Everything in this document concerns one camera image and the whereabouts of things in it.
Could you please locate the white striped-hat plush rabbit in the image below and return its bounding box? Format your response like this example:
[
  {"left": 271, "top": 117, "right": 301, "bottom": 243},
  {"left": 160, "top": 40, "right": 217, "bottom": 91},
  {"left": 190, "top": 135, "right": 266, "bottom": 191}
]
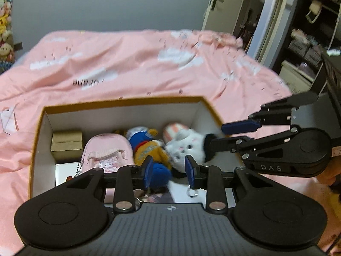
[{"left": 162, "top": 122, "right": 217, "bottom": 174}]

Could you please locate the black wall outlet plate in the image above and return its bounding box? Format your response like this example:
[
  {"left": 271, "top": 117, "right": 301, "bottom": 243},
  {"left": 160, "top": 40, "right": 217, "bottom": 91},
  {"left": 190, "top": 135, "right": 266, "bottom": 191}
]
[{"left": 13, "top": 42, "right": 23, "bottom": 51}]

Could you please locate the white bedroom door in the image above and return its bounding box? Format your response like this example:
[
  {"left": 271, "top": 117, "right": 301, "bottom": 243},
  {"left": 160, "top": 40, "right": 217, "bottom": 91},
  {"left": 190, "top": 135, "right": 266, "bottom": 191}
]
[{"left": 202, "top": 0, "right": 244, "bottom": 34}]

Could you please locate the dark storage shelf unit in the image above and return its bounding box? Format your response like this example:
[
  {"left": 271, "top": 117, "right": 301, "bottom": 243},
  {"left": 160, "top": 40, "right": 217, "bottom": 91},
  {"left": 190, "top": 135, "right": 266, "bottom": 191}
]
[{"left": 272, "top": 0, "right": 340, "bottom": 94}]

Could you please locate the pink mini backpack pouch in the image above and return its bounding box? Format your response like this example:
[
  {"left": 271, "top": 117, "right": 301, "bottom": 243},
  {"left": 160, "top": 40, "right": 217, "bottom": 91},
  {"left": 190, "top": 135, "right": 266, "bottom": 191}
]
[{"left": 76, "top": 134, "right": 135, "bottom": 176}]

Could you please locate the hanging plush toy organizer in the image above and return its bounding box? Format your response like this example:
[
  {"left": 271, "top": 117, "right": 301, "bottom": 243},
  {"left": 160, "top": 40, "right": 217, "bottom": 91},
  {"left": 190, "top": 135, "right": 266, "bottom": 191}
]
[{"left": 0, "top": 0, "right": 15, "bottom": 74}]

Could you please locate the right hand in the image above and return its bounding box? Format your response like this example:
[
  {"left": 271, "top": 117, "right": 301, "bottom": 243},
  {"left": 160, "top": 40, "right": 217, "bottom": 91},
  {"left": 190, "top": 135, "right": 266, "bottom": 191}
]
[{"left": 317, "top": 157, "right": 340, "bottom": 193}]

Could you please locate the blue duck plush toy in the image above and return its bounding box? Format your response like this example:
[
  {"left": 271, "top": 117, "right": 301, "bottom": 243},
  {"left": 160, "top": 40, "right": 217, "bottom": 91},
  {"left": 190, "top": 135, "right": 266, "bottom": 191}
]
[{"left": 125, "top": 126, "right": 172, "bottom": 190}]

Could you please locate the small gold gift box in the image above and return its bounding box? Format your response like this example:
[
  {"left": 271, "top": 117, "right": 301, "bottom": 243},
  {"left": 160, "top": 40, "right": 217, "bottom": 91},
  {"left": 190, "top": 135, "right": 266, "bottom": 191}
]
[{"left": 50, "top": 131, "right": 84, "bottom": 164}]

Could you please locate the orange cardboard storage box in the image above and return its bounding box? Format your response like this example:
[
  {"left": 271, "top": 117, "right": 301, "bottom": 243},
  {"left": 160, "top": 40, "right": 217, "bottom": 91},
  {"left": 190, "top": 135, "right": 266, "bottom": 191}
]
[{"left": 28, "top": 96, "right": 223, "bottom": 198}]

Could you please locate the pink cloud-print duvet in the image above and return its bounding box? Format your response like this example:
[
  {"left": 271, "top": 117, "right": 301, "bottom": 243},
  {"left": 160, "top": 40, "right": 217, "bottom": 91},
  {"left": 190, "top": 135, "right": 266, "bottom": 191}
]
[{"left": 1, "top": 30, "right": 340, "bottom": 255}]

